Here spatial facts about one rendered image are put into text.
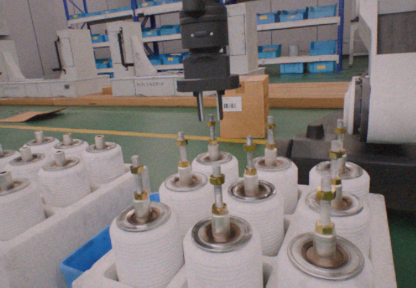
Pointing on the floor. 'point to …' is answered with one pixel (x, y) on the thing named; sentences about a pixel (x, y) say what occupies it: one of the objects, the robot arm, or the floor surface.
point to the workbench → (354, 21)
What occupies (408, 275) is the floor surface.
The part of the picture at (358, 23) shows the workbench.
